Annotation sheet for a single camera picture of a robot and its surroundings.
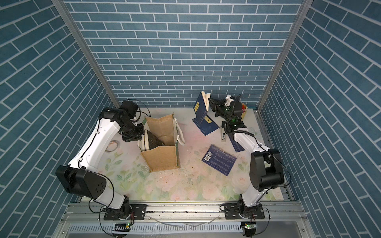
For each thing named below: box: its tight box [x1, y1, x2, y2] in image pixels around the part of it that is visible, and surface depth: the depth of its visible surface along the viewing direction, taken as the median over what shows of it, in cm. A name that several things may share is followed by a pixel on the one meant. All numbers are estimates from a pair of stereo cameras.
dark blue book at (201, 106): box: [193, 91, 211, 124], surface depth 83 cm
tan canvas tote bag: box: [137, 113, 186, 173], surface depth 87 cm
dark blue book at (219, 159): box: [201, 144, 238, 177], surface depth 93 cm
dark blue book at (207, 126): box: [191, 114, 220, 137], surface depth 110 cm
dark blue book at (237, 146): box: [228, 133, 246, 153], surface depth 99 cm
